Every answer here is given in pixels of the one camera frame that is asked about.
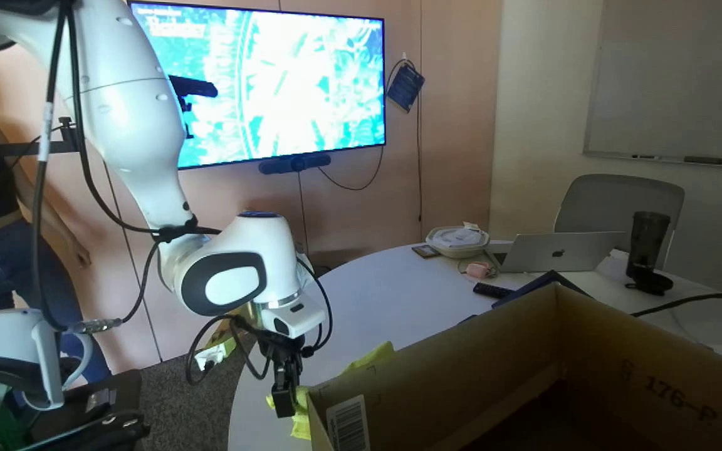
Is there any wall whiteboard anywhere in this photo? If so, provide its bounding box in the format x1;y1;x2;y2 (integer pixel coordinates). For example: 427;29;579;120
583;0;722;172

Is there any small dark flat item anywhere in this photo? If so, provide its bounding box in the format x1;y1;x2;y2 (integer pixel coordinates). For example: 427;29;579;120
410;241;444;261

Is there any yellow-green cloth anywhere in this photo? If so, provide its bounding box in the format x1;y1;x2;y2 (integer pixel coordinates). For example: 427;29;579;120
264;338;399;446

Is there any black table cable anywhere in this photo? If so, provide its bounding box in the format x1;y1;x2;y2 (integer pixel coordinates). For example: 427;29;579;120
627;288;722;321

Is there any white bowl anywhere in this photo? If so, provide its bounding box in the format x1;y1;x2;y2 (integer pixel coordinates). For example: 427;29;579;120
424;217;494;261

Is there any large grey chair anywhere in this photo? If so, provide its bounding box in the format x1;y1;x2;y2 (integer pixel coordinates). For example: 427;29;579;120
551;170;687;252

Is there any silver laptop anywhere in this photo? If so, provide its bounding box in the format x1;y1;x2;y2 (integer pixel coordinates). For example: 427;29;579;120
493;228;627;274

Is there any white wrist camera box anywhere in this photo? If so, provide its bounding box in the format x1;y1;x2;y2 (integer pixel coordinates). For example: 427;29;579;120
257;291;331;341

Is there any black clamp bar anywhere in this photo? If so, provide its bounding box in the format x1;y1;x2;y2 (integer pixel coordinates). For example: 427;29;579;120
0;114;84;163

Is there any black remote control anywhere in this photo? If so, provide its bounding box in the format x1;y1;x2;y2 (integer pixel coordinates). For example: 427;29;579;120
470;278;519;303

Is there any black tumbler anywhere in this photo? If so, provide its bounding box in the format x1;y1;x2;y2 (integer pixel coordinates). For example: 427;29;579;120
625;207;676;282

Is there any black wall device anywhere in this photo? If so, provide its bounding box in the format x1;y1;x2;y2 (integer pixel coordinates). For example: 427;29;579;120
387;56;430;113

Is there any black camera on pole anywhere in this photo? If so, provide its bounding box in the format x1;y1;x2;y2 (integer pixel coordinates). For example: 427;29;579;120
165;73;221;144

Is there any wall mounted TV screen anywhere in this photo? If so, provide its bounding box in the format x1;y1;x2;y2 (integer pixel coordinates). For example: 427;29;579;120
132;0;389;172

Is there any black equipment stand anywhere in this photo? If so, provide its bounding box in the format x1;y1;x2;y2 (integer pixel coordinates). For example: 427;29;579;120
20;371;153;451

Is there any black bar under TV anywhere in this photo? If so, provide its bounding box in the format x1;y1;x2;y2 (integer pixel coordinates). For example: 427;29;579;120
257;149;336;178

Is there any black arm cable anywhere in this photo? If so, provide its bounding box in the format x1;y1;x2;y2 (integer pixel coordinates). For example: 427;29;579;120
28;0;336;387

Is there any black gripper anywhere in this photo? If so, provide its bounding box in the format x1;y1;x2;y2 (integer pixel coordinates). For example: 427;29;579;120
257;327;308;421

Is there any brown cardboard box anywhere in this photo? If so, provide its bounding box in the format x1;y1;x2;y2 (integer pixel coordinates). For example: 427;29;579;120
306;279;722;451

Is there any black hanging wall cable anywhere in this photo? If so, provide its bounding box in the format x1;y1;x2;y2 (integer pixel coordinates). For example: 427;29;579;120
317;143;389;193

